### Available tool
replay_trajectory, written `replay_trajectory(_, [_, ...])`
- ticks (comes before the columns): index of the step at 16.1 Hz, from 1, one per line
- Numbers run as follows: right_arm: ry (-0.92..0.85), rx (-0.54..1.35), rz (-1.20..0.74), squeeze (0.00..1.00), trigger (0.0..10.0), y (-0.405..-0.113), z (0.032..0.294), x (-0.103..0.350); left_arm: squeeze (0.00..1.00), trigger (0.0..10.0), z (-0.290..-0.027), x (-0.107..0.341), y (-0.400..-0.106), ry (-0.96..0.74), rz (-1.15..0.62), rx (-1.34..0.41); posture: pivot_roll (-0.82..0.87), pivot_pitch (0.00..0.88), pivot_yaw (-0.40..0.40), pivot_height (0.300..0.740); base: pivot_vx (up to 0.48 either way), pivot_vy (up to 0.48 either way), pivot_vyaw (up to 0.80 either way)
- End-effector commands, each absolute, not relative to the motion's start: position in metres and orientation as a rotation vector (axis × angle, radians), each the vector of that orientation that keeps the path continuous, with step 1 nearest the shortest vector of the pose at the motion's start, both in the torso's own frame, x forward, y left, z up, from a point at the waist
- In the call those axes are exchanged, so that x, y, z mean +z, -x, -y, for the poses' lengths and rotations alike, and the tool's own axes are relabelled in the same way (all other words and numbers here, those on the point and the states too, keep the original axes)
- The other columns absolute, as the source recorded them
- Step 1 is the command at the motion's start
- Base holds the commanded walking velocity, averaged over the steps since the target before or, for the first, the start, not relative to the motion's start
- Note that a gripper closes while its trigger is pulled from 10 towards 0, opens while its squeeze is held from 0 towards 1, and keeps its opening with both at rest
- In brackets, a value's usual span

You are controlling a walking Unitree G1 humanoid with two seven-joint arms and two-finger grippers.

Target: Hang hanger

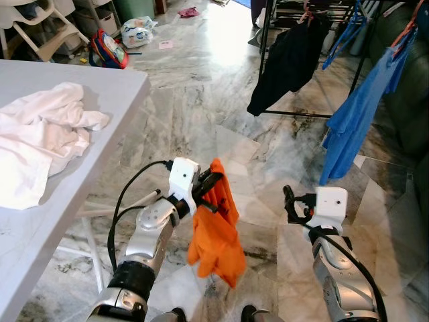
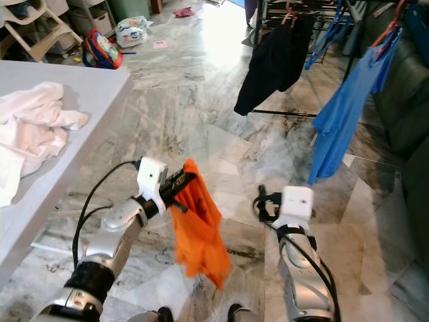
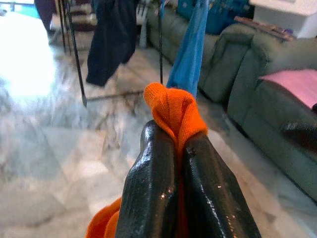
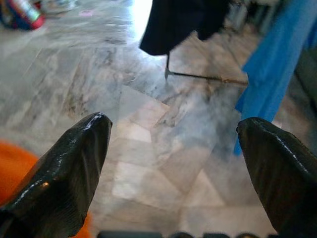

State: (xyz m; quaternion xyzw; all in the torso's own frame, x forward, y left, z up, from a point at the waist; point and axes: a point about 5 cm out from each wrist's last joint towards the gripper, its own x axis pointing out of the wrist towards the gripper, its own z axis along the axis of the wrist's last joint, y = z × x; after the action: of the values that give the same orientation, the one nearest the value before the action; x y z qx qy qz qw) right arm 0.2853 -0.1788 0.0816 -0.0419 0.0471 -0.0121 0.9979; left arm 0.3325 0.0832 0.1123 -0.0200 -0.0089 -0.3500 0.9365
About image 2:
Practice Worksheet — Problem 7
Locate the orange shirt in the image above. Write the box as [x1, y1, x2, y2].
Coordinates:
[171, 158, 232, 290]

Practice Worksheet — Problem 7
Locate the white shirt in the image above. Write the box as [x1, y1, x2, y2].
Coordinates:
[0, 80, 91, 207]

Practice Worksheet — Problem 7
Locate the pink plastic hanger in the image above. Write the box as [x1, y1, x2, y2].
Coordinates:
[372, 0, 410, 48]
[282, 3, 299, 24]

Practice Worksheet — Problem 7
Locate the blue t-shirt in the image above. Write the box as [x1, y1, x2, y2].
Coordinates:
[307, 27, 406, 185]

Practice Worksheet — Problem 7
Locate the black hanging garment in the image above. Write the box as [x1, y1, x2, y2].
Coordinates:
[233, 15, 316, 116]

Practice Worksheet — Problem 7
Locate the grey plastic folding table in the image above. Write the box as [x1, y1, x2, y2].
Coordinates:
[0, 59, 133, 282]

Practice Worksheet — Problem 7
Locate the red and blue backpack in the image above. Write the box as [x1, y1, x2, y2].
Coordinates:
[84, 28, 123, 69]

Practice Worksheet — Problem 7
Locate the white printed plastic bag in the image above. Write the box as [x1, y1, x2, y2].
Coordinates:
[115, 17, 154, 48]

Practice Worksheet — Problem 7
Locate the dark green sofa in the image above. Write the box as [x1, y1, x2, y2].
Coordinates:
[375, 3, 429, 222]

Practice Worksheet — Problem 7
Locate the green plastic bin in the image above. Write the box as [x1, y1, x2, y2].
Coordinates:
[107, 0, 151, 21]

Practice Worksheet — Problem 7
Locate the black metal drying rack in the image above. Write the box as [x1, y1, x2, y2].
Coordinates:
[248, 0, 429, 118]

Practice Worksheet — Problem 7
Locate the white storage drawer unit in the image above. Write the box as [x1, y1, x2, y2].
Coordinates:
[67, 0, 108, 34]

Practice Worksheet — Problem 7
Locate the pale plastic high chair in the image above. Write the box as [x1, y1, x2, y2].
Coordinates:
[0, 0, 84, 62]

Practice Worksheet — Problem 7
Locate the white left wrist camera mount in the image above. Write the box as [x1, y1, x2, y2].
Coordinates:
[137, 157, 170, 202]

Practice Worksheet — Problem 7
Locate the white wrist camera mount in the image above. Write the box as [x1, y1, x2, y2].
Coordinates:
[280, 186, 316, 229]
[137, 157, 170, 202]

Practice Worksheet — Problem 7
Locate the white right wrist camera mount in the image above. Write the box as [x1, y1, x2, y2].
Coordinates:
[280, 186, 316, 229]

